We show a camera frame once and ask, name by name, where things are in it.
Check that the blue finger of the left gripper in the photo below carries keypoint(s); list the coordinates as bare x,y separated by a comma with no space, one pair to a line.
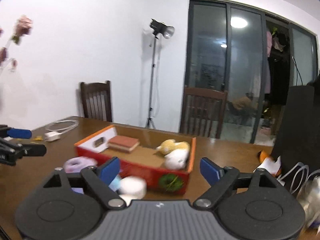
11,151
7,131

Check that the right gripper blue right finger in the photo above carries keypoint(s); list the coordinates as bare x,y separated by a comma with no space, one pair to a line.
221,181

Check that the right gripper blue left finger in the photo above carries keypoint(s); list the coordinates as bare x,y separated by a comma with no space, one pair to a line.
97,182

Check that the white foam roll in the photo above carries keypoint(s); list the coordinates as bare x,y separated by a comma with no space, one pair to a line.
132,188

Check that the white power adapter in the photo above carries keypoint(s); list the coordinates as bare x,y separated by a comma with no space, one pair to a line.
52,136

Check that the brown sponge block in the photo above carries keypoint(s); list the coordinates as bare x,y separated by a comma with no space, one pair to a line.
123,143

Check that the lilac fluffy headband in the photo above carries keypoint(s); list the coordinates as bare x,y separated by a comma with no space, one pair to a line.
75,165

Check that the yellow white plush toy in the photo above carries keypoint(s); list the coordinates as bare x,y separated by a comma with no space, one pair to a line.
175,154

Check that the red orange cardboard box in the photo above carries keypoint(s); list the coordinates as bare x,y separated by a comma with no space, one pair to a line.
145,161

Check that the right dark wooden chair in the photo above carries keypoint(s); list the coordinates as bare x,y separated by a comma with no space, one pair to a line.
203,112

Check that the dark wooden chair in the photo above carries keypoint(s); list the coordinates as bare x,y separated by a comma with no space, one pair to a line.
96,100
203,112

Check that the left dark wooden chair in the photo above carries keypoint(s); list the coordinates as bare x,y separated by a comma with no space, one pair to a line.
96,100

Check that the black paper bag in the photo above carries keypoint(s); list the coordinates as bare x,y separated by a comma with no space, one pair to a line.
297,142

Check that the dried pink flowers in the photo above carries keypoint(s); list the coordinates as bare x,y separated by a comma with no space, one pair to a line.
22,28

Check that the dark framed sliding glass door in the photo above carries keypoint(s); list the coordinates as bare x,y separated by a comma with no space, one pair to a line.
256,57

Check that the studio light on stand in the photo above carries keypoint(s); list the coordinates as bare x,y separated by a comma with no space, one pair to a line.
159,30

